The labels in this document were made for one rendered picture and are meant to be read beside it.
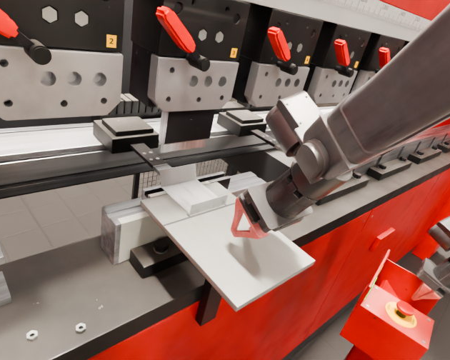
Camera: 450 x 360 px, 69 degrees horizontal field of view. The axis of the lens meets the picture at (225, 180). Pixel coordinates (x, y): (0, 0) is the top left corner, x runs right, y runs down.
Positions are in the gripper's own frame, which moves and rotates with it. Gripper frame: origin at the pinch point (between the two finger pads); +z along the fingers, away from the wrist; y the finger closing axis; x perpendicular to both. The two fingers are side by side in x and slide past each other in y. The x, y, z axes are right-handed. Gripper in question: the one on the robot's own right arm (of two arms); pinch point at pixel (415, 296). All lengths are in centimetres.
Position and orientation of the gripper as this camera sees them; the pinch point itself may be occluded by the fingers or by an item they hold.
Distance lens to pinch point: 101.9
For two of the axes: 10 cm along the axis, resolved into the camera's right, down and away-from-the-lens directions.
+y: -6.8, -6.6, 3.2
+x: -6.1, 2.7, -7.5
